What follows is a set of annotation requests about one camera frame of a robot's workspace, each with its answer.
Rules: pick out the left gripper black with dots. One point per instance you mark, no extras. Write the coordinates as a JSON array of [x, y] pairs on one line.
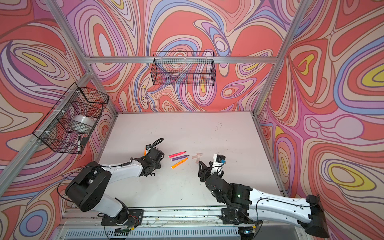
[[159, 165]]

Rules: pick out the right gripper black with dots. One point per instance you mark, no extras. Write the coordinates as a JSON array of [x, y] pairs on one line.
[[204, 172]]

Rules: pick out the orange thin marker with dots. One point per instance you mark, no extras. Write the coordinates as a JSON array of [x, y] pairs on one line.
[[179, 163]]

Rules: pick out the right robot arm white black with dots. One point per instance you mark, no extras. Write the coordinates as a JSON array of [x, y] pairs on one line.
[[247, 205]]

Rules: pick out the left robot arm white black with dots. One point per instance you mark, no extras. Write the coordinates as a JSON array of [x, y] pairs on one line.
[[87, 190]]

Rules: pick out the pink marker upper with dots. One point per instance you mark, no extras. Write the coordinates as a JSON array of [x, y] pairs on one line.
[[176, 154]]

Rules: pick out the purple marker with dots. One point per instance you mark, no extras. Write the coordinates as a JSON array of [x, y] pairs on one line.
[[180, 158]]

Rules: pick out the black marker in basket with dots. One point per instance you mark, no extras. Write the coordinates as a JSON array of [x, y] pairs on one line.
[[79, 147]]

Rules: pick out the aluminium front rail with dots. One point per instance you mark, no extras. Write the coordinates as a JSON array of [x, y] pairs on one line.
[[176, 216]]

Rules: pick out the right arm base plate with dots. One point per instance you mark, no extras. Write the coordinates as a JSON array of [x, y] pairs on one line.
[[236, 217]]

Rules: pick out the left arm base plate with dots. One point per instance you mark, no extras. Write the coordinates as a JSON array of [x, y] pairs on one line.
[[130, 218]]

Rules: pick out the black wire basket left wall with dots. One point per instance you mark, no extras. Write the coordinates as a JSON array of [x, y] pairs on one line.
[[75, 114]]

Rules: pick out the black wire basket wall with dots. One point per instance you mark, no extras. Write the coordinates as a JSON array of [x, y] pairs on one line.
[[75, 114], [183, 68]]

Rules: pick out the black wire basket back wall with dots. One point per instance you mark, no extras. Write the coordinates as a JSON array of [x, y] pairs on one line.
[[183, 68]]

